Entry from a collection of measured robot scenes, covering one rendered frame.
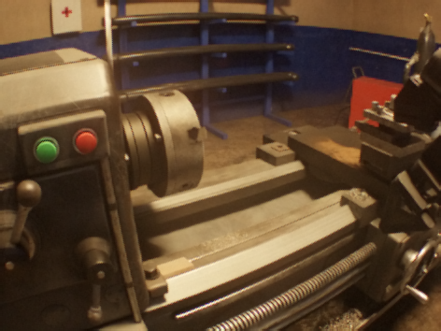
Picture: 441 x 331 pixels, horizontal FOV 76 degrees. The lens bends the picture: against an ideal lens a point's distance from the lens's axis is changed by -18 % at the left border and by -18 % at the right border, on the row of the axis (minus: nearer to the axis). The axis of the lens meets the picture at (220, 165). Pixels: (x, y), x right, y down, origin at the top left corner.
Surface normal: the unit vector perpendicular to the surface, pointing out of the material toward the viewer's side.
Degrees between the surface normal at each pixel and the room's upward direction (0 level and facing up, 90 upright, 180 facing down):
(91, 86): 45
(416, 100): 90
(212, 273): 36
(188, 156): 86
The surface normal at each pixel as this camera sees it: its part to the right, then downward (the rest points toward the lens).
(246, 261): 0.30, -0.52
